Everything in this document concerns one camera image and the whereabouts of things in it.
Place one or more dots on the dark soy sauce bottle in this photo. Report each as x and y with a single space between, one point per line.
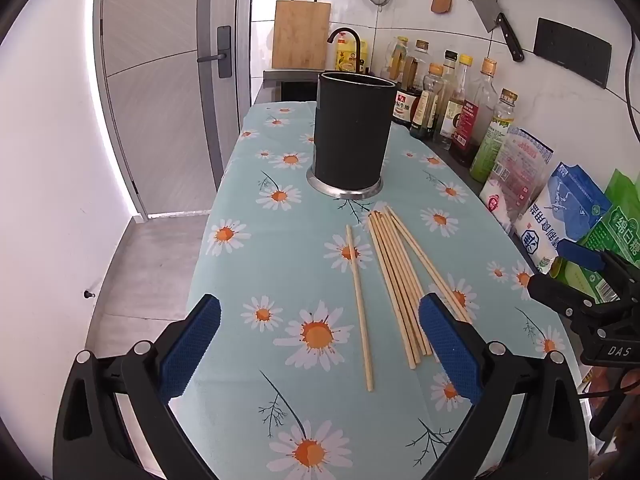
406 107

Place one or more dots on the clear bottle brown cap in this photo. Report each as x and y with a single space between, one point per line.
421 60

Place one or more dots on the grey door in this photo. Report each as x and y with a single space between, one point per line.
160 85

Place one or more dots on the black curved faucet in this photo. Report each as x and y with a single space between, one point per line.
358 50

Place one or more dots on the black kitchen sink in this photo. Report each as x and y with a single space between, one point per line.
295 90

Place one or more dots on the blue and white salt bag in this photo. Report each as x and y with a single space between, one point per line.
545 230

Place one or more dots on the wooden cutting board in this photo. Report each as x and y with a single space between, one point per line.
300 35

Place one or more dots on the bundle of wooden chopsticks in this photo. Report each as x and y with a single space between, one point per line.
397 280

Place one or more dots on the clear bottle black cap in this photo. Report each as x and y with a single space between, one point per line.
450 75

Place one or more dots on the green sugar bag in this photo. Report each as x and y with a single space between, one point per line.
620 230

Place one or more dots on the yellow oil jug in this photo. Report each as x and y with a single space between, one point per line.
345 57

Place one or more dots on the thin wooden chopstick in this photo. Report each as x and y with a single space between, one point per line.
358 300

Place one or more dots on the green label bottle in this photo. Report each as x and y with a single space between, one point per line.
492 145

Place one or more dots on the floor door stopper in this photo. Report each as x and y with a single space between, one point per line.
88 294

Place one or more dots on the red label bottle gold cap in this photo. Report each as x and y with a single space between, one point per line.
467 125

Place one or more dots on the clear oil bottle yellow cap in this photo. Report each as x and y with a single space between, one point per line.
397 60

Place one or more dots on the white sugar bag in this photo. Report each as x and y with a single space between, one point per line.
510 185

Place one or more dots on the black cylindrical utensil holder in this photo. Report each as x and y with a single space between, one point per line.
350 135

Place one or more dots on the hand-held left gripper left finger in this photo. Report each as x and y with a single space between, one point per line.
192 345

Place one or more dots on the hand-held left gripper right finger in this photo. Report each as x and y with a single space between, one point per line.
450 345

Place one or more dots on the daisy print tablecloth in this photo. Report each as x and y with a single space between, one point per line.
280 270

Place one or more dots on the sauce bottle orange cap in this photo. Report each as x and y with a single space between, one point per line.
429 105

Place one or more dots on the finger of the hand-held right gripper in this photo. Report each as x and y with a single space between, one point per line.
555 290
580 255

